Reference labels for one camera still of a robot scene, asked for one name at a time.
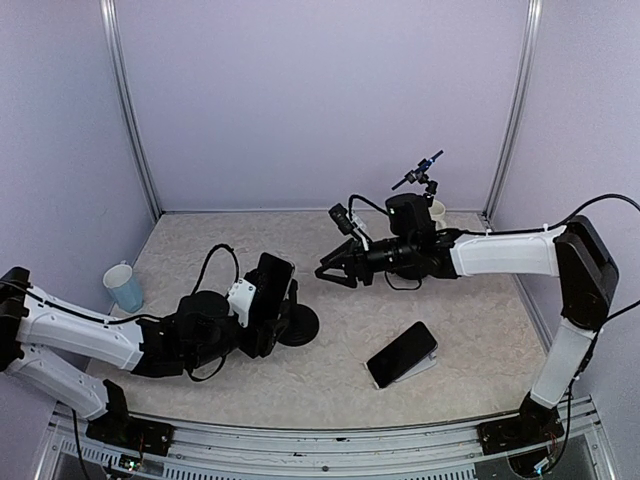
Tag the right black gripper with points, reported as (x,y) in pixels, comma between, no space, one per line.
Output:
(357,264)

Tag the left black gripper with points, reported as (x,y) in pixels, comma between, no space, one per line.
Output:
(261,339)

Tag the black phone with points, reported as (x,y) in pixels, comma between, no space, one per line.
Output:
(401,354)
(271,279)

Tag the black round-base phone stand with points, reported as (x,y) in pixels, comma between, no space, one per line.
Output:
(299,331)

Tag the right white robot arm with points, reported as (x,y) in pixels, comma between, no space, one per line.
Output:
(570,252)

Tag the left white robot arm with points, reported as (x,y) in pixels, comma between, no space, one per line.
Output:
(206,327)

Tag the black phone on white stand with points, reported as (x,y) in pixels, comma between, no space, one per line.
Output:
(401,354)

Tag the black tripod clamp stand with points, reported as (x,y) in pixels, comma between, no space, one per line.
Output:
(420,175)

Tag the white wedge phone stand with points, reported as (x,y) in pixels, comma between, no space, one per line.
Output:
(426,363)

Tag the white mug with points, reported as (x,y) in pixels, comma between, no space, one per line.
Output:
(437,212)

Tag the light blue mug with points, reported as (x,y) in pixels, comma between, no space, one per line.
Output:
(123,287)

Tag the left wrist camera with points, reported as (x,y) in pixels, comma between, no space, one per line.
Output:
(241,295)

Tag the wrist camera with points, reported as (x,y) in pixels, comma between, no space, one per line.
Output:
(350,224)
(241,295)

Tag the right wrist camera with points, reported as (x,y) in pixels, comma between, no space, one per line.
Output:
(350,224)

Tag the front aluminium rail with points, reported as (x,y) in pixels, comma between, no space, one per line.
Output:
(445,450)

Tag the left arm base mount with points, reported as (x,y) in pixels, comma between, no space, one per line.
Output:
(133,433)

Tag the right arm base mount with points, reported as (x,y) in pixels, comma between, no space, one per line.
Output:
(512,433)

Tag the right aluminium frame post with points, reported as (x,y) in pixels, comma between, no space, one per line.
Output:
(517,107)

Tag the aluminium frame post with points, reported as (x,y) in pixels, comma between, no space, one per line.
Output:
(116,52)
(517,107)

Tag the left aluminium frame post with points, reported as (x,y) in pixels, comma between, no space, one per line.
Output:
(116,52)

